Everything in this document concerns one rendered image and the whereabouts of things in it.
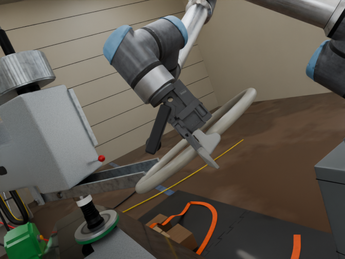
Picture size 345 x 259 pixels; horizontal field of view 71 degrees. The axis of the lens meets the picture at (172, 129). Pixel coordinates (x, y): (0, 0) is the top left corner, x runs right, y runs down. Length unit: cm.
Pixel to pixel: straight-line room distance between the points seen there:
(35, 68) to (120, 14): 594
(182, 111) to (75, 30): 610
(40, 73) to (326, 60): 109
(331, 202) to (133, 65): 96
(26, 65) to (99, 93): 521
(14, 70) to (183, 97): 74
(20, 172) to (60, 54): 517
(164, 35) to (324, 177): 84
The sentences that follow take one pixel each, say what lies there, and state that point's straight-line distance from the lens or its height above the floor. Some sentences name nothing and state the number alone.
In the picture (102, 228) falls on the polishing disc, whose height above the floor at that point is 87.
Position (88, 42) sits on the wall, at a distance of 651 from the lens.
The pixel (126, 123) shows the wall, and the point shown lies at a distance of 640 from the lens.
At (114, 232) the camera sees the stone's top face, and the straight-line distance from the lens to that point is 128.
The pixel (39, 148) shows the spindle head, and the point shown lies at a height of 131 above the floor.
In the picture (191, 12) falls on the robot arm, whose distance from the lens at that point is 105.
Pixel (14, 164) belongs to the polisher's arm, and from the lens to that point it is 134.
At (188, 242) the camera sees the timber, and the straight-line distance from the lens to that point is 220.
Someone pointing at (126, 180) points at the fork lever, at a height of 109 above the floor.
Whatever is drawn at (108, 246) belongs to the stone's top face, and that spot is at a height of 81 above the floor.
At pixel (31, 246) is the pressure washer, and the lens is 287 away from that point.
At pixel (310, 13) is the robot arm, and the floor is 141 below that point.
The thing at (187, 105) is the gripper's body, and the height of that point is 131.
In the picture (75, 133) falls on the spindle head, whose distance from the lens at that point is 117.
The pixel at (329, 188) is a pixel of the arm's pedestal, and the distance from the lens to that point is 117.
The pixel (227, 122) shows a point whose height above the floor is 124.
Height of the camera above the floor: 138
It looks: 11 degrees down
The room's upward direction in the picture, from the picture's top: 22 degrees counter-clockwise
